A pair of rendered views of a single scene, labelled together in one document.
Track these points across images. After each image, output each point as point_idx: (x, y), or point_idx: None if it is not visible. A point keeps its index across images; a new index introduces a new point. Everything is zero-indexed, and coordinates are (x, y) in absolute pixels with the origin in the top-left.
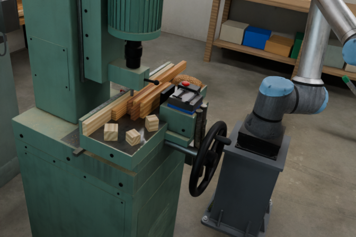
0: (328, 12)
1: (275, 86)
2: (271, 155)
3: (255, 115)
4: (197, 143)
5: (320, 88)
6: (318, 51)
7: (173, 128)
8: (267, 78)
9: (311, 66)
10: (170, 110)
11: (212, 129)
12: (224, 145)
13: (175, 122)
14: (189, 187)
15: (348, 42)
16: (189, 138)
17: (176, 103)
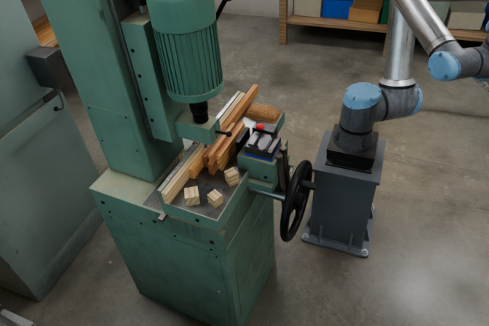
0: (408, 16)
1: (359, 97)
2: (365, 168)
3: (342, 129)
4: (283, 185)
5: (412, 89)
6: (404, 49)
7: (255, 175)
8: (350, 87)
9: (399, 66)
10: (249, 159)
11: (295, 176)
12: (311, 179)
13: (256, 170)
14: (281, 236)
15: (434, 56)
16: (273, 184)
17: (253, 152)
